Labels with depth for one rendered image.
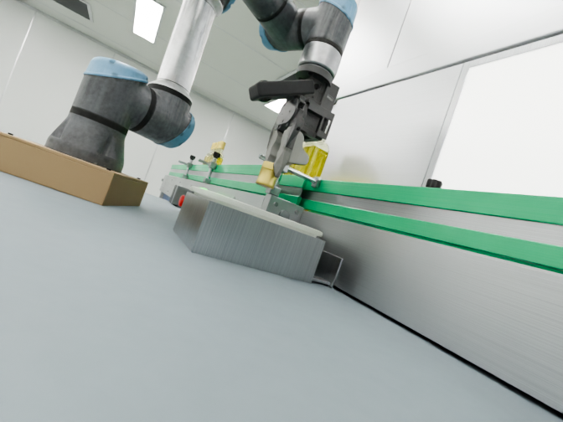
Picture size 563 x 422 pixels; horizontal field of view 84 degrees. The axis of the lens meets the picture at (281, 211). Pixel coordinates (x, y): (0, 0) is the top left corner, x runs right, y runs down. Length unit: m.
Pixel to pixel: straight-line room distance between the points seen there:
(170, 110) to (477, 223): 0.69
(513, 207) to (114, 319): 0.44
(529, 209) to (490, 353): 0.17
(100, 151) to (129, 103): 0.12
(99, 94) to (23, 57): 6.16
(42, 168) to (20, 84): 6.16
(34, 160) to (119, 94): 0.21
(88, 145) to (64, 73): 6.07
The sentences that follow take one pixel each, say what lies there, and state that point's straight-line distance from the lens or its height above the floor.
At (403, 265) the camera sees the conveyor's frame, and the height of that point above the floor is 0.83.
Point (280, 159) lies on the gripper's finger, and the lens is 0.56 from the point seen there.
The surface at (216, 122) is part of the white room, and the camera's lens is 6.92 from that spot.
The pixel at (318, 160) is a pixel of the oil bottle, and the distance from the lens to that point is 0.89.
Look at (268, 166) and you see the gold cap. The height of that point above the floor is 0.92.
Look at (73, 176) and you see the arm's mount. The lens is 0.69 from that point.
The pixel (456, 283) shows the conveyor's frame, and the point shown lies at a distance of 0.46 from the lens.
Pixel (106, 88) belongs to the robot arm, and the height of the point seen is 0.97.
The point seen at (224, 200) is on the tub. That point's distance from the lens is 0.46.
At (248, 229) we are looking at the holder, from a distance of 0.48.
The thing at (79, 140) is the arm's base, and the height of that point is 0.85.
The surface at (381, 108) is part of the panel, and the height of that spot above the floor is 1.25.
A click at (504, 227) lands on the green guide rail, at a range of 0.48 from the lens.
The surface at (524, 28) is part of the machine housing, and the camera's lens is 0.88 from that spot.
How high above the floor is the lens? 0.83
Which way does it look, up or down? 2 degrees up
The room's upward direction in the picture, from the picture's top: 20 degrees clockwise
